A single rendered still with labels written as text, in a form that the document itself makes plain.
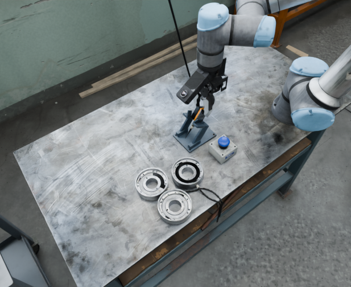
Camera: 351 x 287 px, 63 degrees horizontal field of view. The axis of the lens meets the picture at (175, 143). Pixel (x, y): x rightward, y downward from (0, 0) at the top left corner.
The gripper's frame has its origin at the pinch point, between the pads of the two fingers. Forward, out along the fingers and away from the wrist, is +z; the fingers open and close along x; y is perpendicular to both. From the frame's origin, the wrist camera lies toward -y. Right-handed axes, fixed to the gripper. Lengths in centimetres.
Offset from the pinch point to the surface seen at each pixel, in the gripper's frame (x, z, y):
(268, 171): -20.5, 36.8, 23.4
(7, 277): 0, 24, -79
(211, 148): -9.8, 8.3, -3.1
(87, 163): 13.6, 11.8, -39.8
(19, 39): 149, 36, -30
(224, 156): -15.4, 7.8, -2.0
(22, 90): 149, 73, -46
